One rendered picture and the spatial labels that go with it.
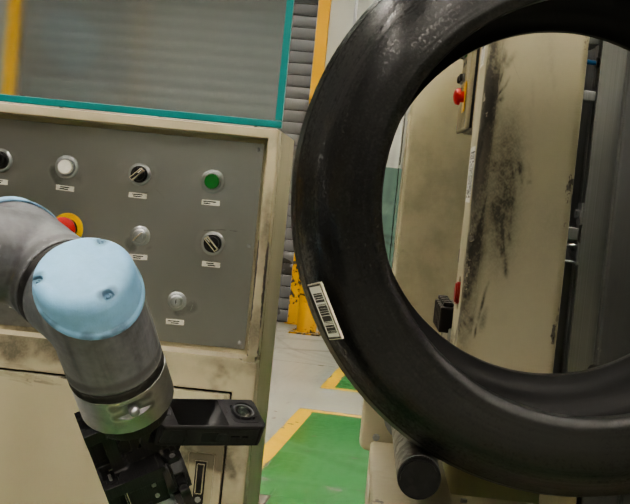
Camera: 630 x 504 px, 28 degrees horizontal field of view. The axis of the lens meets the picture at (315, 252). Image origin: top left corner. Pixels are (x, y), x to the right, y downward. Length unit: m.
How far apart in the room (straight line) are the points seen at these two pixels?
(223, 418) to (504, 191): 0.57
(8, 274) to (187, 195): 0.93
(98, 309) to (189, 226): 1.00
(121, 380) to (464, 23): 0.47
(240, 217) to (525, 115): 0.59
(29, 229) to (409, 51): 0.40
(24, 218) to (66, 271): 0.10
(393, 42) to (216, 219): 0.87
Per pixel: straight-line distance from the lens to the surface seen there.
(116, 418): 1.16
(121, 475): 1.23
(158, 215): 2.06
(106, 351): 1.10
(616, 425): 1.26
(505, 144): 1.64
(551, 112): 1.65
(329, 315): 1.23
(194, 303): 2.06
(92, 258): 1.10
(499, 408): 1.24
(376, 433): 1.64
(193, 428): 1.22
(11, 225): 1.16
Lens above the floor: 1.18
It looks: 3 degrees down
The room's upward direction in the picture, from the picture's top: 6 degrees clockwise
